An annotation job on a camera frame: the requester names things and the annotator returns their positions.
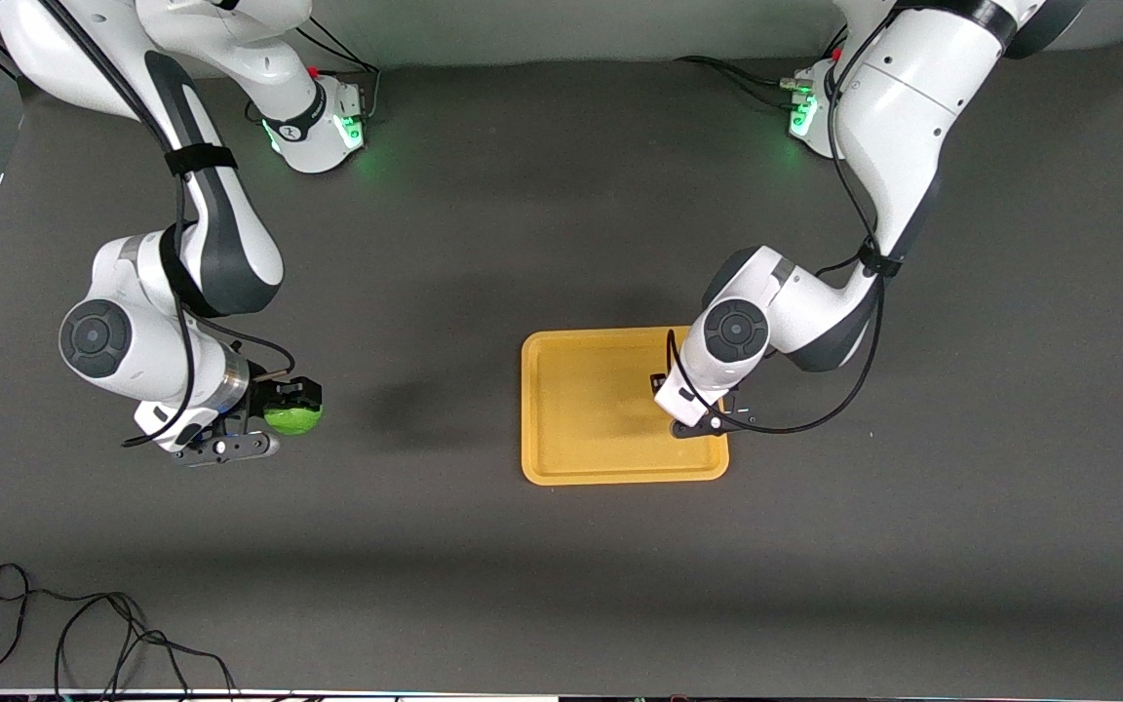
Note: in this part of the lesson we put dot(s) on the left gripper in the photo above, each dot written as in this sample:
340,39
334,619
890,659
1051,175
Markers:
657,379

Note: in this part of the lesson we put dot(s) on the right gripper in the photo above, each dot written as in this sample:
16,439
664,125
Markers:
262,397

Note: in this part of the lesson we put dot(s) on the green apple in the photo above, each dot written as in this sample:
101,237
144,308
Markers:
290,421

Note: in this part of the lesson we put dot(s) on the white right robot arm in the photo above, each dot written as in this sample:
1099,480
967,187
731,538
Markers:
123,341

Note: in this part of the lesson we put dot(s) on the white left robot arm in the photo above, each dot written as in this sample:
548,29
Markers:
912,117

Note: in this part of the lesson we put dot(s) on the yellow plastic tray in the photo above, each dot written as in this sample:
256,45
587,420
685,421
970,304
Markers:
591,419

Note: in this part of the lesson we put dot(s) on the dark grey table mat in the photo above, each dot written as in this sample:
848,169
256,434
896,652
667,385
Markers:
484,244

